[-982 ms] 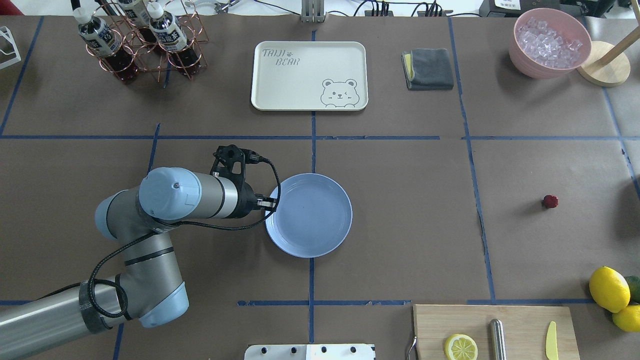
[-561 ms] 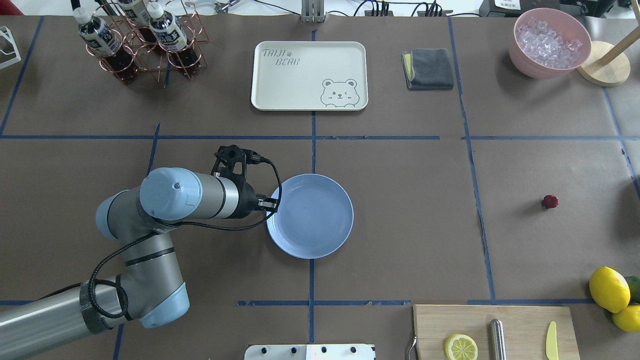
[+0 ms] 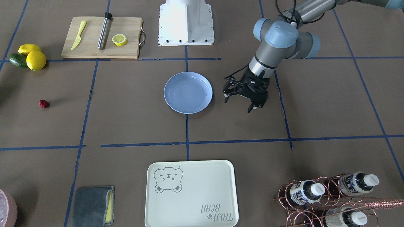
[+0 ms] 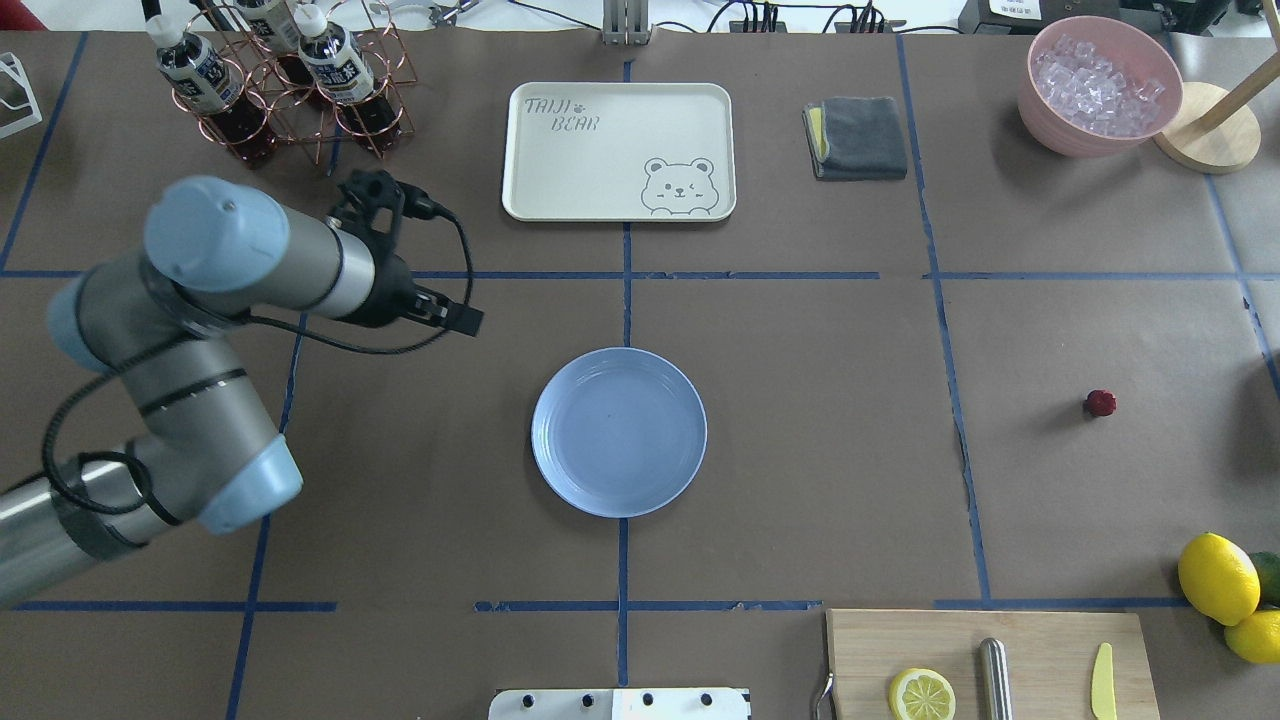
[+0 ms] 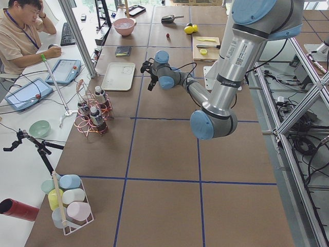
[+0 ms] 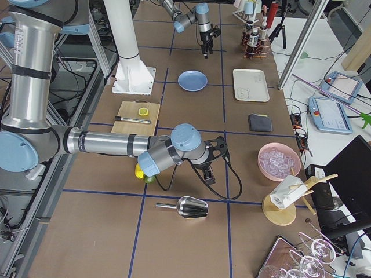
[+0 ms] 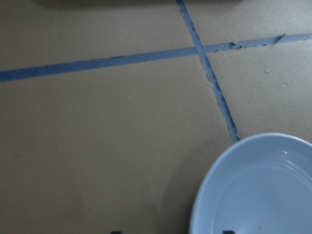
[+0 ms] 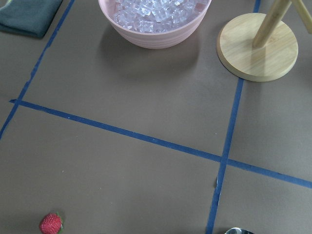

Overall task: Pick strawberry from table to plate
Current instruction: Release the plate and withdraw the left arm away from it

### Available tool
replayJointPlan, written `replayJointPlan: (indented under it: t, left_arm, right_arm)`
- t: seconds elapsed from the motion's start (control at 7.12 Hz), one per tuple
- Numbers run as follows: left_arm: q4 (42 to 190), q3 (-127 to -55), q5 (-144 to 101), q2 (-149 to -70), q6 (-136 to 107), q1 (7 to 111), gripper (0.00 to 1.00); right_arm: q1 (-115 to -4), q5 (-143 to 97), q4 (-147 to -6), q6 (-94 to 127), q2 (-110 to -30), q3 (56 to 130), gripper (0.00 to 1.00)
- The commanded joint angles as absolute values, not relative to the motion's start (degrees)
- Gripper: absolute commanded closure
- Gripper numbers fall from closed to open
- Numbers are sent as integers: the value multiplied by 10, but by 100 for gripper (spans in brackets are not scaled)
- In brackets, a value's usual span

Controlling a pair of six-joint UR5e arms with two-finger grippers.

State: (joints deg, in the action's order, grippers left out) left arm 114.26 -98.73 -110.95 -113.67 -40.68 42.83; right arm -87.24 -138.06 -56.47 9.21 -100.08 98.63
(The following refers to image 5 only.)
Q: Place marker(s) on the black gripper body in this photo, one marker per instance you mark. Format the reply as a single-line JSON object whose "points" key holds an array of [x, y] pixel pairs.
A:
{"points": [[153, 76]]}

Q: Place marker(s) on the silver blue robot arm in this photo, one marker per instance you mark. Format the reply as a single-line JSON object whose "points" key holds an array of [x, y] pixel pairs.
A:
{"points": [[250, 25]]}

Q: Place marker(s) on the cream bear tray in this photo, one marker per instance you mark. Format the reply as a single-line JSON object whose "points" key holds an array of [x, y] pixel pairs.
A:
{"points": [[118, 76]]}

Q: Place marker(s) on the grey folded cloth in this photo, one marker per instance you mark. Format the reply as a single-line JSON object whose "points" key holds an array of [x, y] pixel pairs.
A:
{"points": [[123, 51]]}

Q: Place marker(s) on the lemon half slice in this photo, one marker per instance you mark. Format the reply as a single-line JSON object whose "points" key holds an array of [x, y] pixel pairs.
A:
{"points": [[203, 51]]}

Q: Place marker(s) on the tea bottle far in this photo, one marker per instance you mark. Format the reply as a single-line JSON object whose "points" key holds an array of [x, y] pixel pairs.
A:
{"points": [[101, 97]]}

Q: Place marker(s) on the tea bottle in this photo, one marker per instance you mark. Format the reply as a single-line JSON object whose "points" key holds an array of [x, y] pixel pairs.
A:
{"points": [[98, 120], [101, 97], [83, 109]]}

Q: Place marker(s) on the pink bowl of ice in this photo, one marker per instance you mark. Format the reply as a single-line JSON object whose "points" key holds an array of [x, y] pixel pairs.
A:
{"points": [[124, 26]]}

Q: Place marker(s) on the whole yellow lemon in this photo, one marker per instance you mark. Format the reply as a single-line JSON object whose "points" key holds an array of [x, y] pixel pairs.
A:
{"points": [[189, 29]]}

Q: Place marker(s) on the wooden cutting board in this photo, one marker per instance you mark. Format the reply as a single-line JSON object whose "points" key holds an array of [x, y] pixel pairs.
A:
{"points": [[212, 54]]}

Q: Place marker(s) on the metal scoop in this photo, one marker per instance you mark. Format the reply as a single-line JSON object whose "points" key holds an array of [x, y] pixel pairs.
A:
{"points": [[169, 19]]}

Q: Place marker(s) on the yellow plastic knife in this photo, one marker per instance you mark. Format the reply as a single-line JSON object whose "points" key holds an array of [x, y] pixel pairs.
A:
{"points": [[208, 40]]}

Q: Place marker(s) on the tea bottle near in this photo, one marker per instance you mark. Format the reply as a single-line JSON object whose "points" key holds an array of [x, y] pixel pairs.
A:
{"points": [[98, 120]]}

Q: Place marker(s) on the tea bottle middle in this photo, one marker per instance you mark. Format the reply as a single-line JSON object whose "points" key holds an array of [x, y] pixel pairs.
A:
{"points": [[83, 109]]}

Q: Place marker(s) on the blue teach pendant far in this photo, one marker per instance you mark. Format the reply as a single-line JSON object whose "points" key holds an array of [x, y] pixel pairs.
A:
{"points": [[66, 70]]}

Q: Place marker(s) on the blue teach pendant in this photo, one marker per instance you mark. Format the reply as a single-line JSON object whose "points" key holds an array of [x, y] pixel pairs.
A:
{"points": [[28, 95], [66, 70]]}

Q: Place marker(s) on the black keyboard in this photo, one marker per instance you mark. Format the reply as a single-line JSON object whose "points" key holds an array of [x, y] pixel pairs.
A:
{"points": [[67, 37]]}

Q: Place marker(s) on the blue teach pendant near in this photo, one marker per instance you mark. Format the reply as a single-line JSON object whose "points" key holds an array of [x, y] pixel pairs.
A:
{"points": [[28, 95]]}

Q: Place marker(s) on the green bowl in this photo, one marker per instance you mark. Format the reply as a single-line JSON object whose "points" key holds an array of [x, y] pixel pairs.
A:
{"points": [[40, 129]]}

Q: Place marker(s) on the light blue cup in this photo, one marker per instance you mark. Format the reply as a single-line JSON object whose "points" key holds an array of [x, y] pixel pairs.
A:
{"points": [[70, 181]]}

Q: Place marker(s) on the white cup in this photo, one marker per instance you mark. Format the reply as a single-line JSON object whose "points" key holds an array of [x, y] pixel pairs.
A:
{"points": [[73, 195]]}

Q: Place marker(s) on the seated person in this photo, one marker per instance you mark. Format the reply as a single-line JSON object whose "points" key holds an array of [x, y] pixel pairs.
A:
{"points": [[21, 23]]}

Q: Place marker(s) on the mint green cup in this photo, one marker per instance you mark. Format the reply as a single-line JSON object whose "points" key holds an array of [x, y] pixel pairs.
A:
{"points": [[47, 186]]}

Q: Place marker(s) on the pink cup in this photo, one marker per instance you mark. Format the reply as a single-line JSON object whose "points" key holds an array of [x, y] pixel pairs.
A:
{"points": [[79, 211]]}

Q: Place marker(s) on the yellow cup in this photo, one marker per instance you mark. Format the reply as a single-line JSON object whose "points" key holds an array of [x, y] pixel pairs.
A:
{"points": [[53, 200]]}

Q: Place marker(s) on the grey blue cup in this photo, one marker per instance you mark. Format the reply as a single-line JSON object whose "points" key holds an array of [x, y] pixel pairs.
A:
{"points": [[57, 218]]}

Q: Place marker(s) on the red cylinder tube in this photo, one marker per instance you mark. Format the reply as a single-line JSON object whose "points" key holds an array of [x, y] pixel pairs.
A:
{"points": [[17, 209]]}

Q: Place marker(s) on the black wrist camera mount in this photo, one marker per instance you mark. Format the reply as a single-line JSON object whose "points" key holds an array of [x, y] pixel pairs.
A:
{"points": [[147, 66]]}

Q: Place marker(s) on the copper wire bottle rack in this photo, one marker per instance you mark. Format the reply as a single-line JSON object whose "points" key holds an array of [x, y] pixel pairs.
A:
{"points": [[84, 94]]}

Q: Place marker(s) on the aluminium frame post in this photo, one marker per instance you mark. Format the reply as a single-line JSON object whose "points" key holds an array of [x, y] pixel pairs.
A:
{"points": [[70, 17]]}

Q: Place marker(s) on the white wire cup rack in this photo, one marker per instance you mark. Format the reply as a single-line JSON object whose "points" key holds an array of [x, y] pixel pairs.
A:
{"points": [[71, 225]]}

